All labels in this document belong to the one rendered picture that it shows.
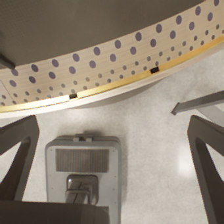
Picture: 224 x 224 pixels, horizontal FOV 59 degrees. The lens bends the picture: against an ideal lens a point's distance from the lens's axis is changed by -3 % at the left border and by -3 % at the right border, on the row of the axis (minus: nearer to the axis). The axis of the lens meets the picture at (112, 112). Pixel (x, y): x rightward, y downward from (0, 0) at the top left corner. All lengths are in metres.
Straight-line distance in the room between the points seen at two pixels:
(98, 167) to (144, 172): 0.45
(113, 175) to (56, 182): 0.39
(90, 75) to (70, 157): 1.07
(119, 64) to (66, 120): 1.29
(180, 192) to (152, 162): 0.35
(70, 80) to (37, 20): 0.13
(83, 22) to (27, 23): 0.08
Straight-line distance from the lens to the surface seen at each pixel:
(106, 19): 0.32
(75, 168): 1.42
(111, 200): 1.49
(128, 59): 0.38
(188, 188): 1.83
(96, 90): 0.40
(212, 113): 1.41
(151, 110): 1.60
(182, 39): 0.41
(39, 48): 0.34
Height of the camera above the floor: 1.57
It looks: 86 degrees down
